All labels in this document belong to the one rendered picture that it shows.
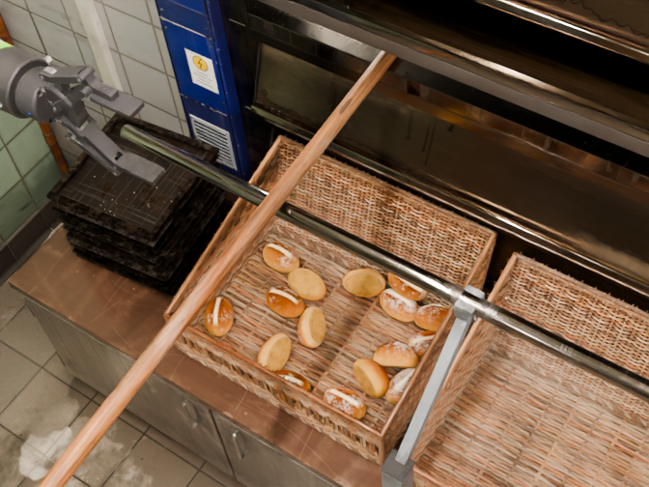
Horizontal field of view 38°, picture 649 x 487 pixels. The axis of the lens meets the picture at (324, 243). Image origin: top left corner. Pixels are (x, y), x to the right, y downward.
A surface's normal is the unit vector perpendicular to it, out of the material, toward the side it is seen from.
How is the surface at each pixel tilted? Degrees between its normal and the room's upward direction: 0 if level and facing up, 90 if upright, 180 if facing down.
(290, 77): 70
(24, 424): 0
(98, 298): 0
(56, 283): 0
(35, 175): 90
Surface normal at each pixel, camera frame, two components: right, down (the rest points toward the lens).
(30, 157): 0.83, 0.42
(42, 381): -0.06, -0.58
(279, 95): -0.54, 0.46
